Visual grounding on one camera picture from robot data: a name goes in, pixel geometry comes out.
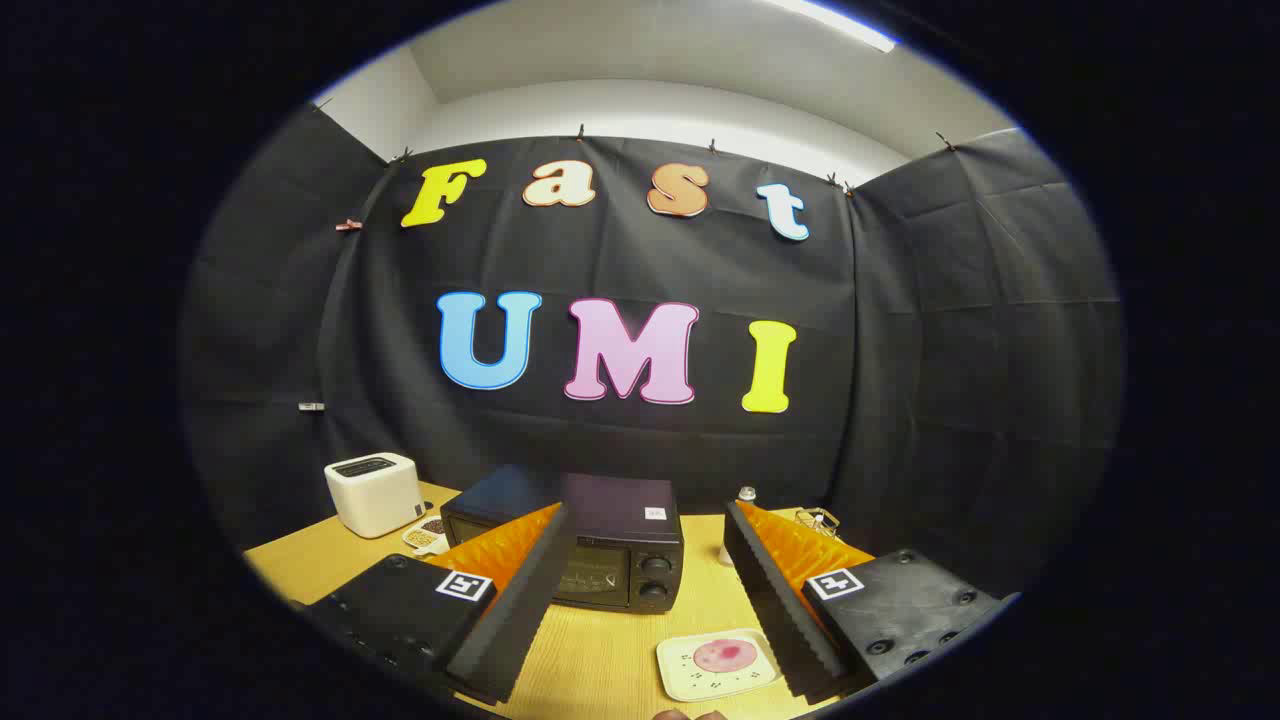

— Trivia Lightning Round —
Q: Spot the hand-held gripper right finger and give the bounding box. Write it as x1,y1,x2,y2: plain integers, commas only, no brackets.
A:
722,500,1006,706

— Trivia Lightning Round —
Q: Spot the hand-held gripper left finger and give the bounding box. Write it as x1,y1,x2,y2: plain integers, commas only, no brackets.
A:
300,502,573,706

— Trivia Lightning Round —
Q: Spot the pink round ham slice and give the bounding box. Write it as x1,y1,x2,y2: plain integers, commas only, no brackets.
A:
692,638,759,673

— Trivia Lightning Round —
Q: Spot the cream square plate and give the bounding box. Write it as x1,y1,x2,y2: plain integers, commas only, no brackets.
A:
656,628,783,703

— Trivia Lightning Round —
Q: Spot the black toaster oven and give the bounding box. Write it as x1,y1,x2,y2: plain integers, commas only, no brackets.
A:
440,463,686,614

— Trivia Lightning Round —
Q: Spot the white bread toaster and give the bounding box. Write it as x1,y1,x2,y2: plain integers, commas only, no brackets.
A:
323,452,426,540

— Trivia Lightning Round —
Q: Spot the clear glass bottle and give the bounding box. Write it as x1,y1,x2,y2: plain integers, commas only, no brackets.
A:
718,485,759,568

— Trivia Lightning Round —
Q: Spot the white divided seed dish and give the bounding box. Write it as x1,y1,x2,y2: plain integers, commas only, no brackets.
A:
402,515,451,557

